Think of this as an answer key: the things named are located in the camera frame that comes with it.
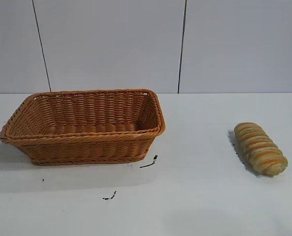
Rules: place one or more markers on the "long striped twisted bread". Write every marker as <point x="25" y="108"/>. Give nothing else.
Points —
<point x="259" y="150"/>

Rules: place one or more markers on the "brown woven wicker basket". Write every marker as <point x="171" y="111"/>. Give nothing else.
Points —
<point x="87" y="147"/>

